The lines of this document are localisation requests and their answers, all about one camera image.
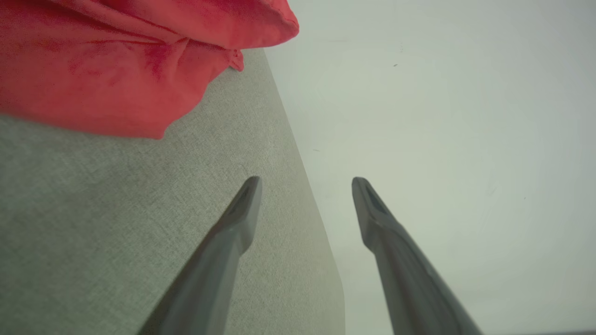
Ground red lettered basketball jersey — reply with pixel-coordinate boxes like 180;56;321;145
0;0;300;140

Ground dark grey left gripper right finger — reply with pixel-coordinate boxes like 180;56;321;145
352;176;483;335

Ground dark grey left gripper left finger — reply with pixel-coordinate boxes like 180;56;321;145
137;176;262;335

